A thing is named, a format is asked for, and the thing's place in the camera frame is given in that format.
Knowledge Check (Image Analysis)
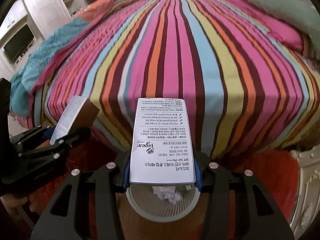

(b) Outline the paper ball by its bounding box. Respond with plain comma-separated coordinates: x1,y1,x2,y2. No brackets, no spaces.
152,186,182,205

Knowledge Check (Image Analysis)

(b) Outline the person's hand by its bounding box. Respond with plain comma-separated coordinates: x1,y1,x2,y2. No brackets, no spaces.
1,194,28,218

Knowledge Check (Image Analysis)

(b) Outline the white wardrobe cabinet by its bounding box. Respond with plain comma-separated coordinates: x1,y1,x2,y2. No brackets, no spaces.
1,0,87,80

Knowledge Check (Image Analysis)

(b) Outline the brown white carton box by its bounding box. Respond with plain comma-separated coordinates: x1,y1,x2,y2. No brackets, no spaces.
50,96,99,145

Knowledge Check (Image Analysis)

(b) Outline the white mesh trash basket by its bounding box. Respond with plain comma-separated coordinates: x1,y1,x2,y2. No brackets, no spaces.
126,184,200,223

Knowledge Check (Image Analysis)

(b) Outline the long green plush pillow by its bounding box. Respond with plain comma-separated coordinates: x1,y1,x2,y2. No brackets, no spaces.
246,0,319,43

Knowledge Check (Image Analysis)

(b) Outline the striped bed sheet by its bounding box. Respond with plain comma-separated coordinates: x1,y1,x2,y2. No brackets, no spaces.
25,0,319,158

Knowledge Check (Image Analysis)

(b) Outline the black television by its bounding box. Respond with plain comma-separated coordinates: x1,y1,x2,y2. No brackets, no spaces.
4,24,34,62

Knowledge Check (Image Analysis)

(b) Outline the grey white carton box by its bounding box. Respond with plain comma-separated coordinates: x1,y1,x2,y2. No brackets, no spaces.
129,98,196,186

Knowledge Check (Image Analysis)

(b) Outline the teal orange folded quilt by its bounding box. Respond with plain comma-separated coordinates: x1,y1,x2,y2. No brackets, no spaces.
9,0,136,118

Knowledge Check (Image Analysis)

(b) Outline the magenta pillow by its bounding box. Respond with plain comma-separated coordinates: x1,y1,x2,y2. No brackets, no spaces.
227,0,309,54

